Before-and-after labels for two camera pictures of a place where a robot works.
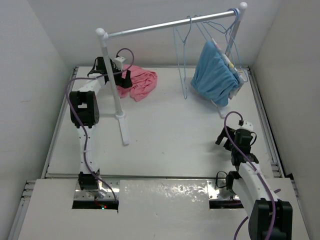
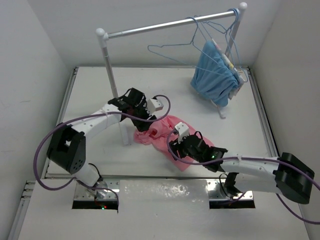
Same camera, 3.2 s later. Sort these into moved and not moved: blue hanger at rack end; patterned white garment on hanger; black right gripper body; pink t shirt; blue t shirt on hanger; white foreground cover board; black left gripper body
Moved: pink t shirt; black right gripper body; black left gripper body
Not moved: blue t shirt on hanger; white foreground cover board; blue hanger at rack end; patterned white garment on hanger
